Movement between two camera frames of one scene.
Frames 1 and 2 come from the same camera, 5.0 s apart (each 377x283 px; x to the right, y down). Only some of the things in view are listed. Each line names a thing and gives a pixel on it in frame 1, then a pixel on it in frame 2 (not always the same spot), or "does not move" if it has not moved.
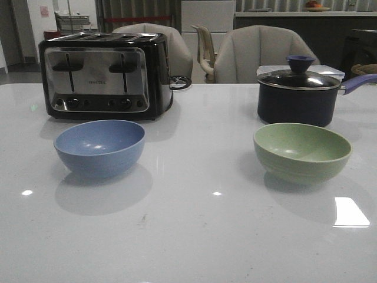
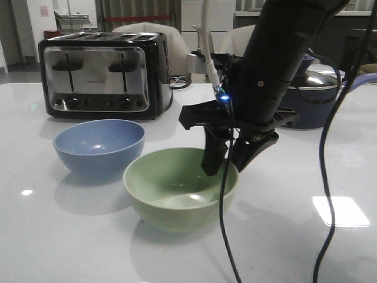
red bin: x=51 y=35 does not move
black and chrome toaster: x=105 y=75 does not move
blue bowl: x=99 y=148 does not move
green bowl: x=300 y=154 → x=170 y=191
